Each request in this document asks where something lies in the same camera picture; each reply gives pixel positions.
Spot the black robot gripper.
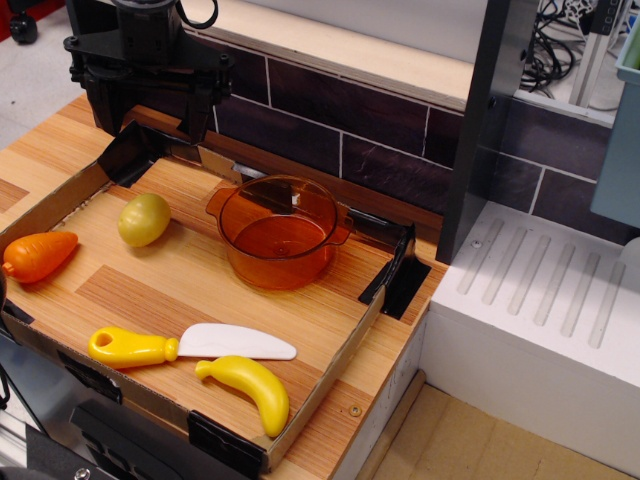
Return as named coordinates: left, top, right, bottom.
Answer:
left=64, top=1, right=233, bottom=144

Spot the yellow plastic toy banana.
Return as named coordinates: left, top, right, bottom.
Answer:
left=195, top=355, right=290, bottom=438

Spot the orange transparent plastic pot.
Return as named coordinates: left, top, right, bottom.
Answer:
left=206, top=175, right=353, bottom=290

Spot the yellow green toy potato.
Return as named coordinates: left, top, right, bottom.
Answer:
left=117, top=193, right=171, bottom=247

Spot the black caster wheel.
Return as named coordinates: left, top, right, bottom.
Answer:
left=9, top=11, right=38, bottom=45

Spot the orange toy carrot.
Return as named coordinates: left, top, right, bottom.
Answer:
left=2, top=231, right=78, bottom=284

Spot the brass screw in table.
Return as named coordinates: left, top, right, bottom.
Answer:
left=349, top=405, right=362, bottom=417

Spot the white dish drying rack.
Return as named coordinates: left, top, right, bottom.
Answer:
left=421, top=203, right=639, bottom=474

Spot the teal plastic bin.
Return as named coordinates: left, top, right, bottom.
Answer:
left=591, top=19, right=639, bottom=228

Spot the yellow handled white toy knife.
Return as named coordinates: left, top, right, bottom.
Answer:
left=87, top=323, right=297, bottom=369

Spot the dark grey vertical post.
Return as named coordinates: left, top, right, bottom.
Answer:
left=436, top=0, right=538, bottom=264

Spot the bundle of black cables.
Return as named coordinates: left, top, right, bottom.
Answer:
left=519, top=0, right=594, bottom=94

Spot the aluminium frame rail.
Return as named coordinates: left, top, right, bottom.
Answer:
left=567, top=0, right=626, bottom=107

